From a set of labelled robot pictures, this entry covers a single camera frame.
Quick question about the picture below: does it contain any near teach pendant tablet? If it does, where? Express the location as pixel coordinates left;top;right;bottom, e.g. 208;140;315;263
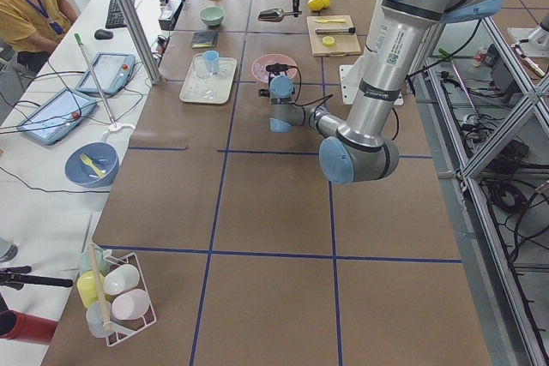
16;88;97;146

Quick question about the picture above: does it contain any cream serving tray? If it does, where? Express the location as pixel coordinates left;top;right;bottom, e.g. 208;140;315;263
179;57;238;105

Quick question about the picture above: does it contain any blue bowl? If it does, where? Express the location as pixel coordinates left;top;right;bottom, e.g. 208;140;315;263
64;141;119;189

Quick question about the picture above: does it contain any clear wine glass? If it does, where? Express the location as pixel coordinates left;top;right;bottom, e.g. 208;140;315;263
192;53;214;100

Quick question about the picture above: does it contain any grey-blue cup in rack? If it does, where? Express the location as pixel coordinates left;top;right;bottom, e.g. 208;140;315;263
86;301;113;338

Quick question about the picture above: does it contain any aluminium frame post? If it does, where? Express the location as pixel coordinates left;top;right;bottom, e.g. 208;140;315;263
117;0;161;85

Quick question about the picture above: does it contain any white cup in rack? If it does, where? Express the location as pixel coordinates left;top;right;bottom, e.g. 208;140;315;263
103;264;140;296

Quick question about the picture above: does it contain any person in yellow shirt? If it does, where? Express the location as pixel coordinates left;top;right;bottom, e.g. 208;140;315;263
1;0;79;73

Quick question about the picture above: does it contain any black power box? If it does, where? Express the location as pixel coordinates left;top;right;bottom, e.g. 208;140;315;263
158;0;184;31

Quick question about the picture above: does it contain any red cylinder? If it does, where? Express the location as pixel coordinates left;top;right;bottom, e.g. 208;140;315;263
1;310;57;345

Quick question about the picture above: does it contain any half lemon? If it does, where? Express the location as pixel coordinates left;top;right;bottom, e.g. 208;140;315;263
322;36;336;47

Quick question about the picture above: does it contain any pink bowl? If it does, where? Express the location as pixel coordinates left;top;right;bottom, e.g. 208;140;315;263
251;53;297;83

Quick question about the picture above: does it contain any blue plastic cup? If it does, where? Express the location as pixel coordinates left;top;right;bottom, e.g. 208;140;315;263
202;50;220;75

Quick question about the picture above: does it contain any wooden cutting board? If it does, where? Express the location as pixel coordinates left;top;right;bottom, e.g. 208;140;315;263
307;15;362;57

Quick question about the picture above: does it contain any wooden rack handle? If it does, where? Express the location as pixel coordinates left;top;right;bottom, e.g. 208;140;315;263
87;243;112;332

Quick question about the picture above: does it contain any green cup in rack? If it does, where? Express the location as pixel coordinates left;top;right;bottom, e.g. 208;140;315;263
78;248;110;276

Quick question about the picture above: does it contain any grey yellow sponge cloth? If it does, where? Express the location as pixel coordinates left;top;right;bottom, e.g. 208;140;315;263
191;31;218;49

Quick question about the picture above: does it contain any clear ice cubes pile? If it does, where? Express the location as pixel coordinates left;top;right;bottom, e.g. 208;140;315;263
252;59;275;81

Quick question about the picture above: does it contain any metal ice scoop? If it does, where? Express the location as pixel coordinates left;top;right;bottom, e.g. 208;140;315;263
257;8;293;22

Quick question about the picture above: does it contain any yellow cup in rack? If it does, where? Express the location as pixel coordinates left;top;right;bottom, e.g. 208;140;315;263
76;271;99;309

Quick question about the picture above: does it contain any black tripod handle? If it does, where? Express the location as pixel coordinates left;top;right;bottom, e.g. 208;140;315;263
1;266;74;291

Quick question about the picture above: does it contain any pink cup in rack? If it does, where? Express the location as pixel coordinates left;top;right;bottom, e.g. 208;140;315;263
112;289;150;321

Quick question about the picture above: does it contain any yellow plastic fork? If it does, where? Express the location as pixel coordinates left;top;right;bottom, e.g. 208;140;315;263
79;153;105;178

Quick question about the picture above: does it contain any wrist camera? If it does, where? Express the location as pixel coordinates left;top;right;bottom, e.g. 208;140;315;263
265;63;295;75

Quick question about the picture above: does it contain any far teach pendant tablet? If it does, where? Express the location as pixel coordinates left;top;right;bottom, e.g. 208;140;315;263
75;52;136;96

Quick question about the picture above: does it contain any teach pendant tablet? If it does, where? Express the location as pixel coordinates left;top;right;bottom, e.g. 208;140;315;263
75;52;136;96
16;88;97;146

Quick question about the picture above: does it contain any black computer mouse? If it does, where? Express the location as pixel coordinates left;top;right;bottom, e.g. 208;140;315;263
94;29;113;40

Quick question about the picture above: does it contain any black keyboard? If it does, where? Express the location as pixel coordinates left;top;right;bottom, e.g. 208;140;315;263
105;0;127;29

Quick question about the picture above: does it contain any metal reach stick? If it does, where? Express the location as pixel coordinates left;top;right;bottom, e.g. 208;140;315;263
74;33;136;142

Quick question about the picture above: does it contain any green bowl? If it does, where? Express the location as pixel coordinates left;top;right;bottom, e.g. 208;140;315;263
200;6;225;27

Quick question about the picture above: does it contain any white wire cup rack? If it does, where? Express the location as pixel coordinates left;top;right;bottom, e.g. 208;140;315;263
86;243;157;347

